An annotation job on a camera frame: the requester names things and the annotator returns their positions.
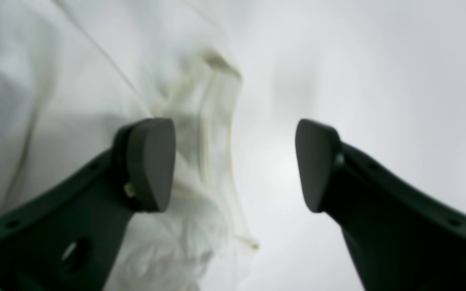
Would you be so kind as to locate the white printed t-shirt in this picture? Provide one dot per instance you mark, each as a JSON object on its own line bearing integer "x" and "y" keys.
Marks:
{"x": 72, "y": 72}

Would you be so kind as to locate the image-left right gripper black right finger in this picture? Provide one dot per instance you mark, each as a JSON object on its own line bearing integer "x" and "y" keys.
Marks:
{"x": 399, "y": 238}

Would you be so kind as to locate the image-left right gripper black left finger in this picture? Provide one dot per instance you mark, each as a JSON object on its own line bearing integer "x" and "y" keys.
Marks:
{"x": 69, "y": 238}

